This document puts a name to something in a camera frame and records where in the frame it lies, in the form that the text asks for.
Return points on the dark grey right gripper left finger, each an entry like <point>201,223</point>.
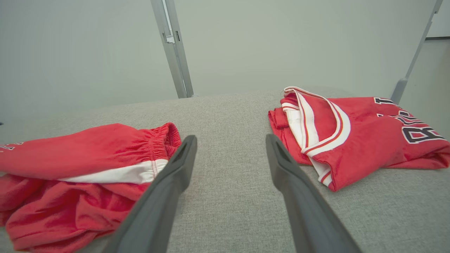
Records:
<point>154,211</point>

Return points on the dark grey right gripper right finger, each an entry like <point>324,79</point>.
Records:
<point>309,218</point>

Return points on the red white basketball jersey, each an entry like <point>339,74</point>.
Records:
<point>369,140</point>

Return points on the red white basketball shorts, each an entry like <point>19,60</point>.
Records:
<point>70,154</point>

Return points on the grey metal frame post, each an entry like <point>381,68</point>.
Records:
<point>175,59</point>

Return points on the thin grey metal post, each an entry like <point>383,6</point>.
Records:
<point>399,89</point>

